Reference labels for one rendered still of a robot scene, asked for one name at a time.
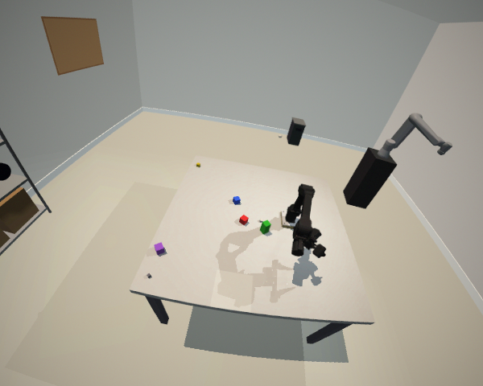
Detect purple cube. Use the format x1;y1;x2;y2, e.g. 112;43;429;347
154;242;165;255

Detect red block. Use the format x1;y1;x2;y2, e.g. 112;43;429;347
239;215;249;225

